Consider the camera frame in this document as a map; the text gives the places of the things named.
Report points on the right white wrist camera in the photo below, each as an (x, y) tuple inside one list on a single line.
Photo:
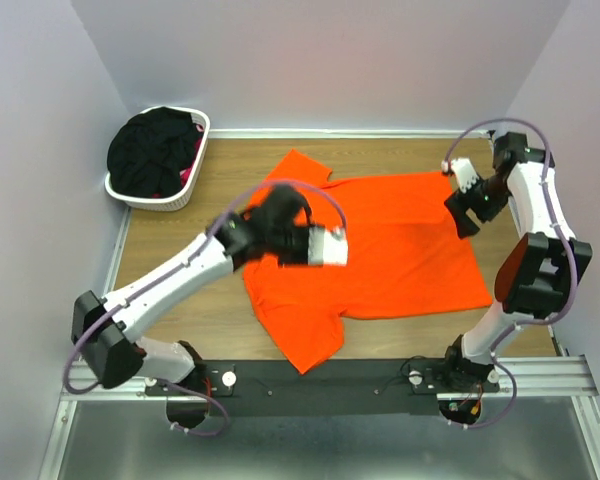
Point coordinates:
[(464, 172)]

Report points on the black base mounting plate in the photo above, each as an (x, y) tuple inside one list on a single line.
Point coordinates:
[(418, 386)]

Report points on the aluminium rail frame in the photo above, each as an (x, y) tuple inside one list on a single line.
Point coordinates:
[(313, 251)]

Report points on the white laundry basket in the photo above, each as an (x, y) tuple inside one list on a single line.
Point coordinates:
[(180, 200)]

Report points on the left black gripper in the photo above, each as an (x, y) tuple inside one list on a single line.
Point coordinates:
[(304, 260)]

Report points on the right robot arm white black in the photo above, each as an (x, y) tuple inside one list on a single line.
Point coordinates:
[(537, 282)]

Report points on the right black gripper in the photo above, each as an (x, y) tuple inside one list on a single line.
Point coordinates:
[(459, 202)]

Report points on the black garment in basket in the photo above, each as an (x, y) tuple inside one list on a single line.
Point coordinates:
[(131, 153)]

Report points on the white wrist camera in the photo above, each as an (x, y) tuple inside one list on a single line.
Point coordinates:
[(464, 172), (327, 247)]

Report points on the orange t-shirt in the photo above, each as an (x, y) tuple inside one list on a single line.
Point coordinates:
[(405, 259)]

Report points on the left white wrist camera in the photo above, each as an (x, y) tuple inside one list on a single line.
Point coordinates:
[(327, 247)]

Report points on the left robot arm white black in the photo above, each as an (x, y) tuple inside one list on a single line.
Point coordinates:
[(109, 332)]

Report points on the pink garment in basket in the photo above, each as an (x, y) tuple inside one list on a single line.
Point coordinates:
[(175, 158)]

